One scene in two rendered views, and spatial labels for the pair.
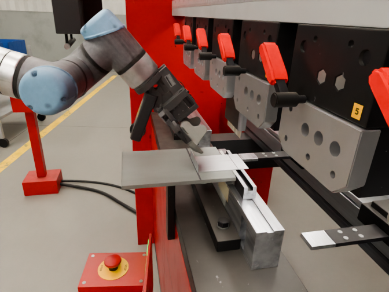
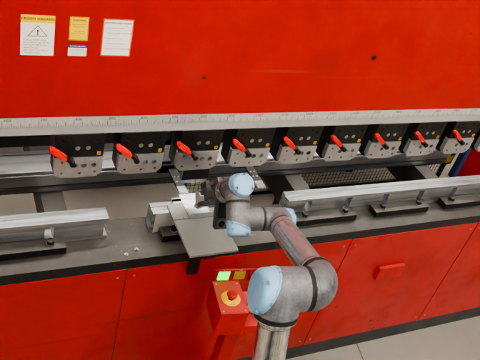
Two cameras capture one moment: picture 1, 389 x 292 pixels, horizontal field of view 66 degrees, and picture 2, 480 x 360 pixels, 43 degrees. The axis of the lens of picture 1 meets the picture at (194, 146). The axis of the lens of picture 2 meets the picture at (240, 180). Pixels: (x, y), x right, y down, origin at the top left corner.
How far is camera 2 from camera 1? 224 cm
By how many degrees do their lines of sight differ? 91
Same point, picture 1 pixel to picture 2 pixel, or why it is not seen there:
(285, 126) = (283, 156)
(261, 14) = (260, 125)
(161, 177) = (223, 232)
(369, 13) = (317, 123)
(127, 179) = (230, 248)
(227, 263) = not seen: hidden behind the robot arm
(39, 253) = not seen: outside the picture
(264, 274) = not seen: hidden behind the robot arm
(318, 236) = (258, 183)
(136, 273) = (231, 286)
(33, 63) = (286, 214)
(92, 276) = (239, 307)
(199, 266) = (247, 241)
